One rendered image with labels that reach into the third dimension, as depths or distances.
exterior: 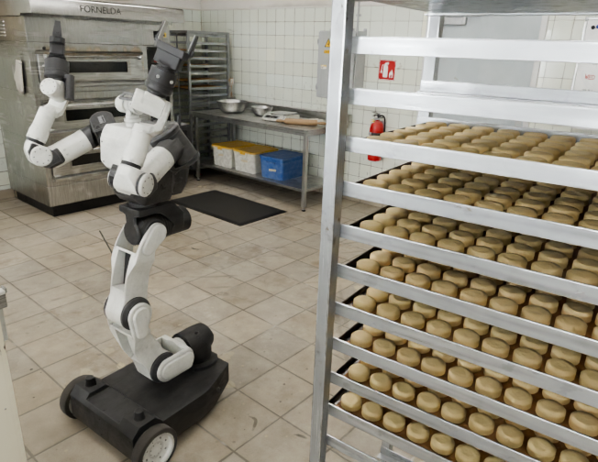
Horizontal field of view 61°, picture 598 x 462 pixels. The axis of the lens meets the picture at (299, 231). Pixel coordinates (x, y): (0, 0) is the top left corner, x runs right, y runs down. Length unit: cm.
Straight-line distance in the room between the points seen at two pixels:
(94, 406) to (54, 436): 28
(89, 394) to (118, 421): 23
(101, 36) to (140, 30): 45
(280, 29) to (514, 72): 284
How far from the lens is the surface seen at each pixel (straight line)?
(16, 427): 216
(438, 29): 138
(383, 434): 123
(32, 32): 535
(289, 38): 643
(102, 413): 244
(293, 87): 639
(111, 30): 569
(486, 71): 517
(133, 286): 220
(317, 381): 121
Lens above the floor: 167
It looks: 20 degrees down
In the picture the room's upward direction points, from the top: 2 degrees clockwise
